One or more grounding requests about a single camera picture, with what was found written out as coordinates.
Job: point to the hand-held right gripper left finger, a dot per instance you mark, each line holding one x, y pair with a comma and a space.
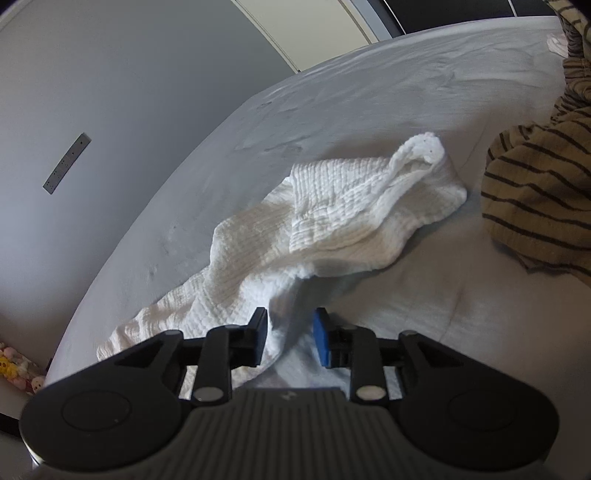
261, 337

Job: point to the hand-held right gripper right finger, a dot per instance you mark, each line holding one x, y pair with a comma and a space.
321, 337

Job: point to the white crinkled muslin cloth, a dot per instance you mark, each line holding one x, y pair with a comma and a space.
341, 207

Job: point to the beige striped garment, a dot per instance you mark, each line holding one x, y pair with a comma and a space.
531, 198

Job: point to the row of plush toys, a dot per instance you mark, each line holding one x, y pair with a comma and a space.
18, 367

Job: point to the bed with grey sheet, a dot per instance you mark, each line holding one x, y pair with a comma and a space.
369, 92

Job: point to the cream door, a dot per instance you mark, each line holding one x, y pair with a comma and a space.
314, 23

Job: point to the black sliding wardrobe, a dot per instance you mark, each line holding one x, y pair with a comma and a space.
461, 9

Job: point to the grey metal wall strip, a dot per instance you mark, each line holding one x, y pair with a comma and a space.
67, 162

